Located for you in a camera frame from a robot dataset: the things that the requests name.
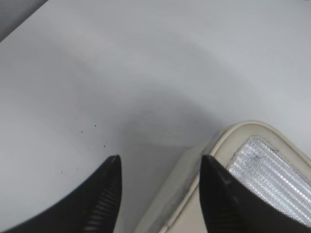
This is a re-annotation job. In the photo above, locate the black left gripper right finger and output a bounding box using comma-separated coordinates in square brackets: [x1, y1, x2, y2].
[199, 155, 309, 233]

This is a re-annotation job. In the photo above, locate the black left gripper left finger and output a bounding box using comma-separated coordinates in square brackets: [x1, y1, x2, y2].
[7, 155, 121, 233]

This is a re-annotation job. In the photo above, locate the cream fabric zipper bag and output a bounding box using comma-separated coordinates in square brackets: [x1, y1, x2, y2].
[135, 121, 311, 233]

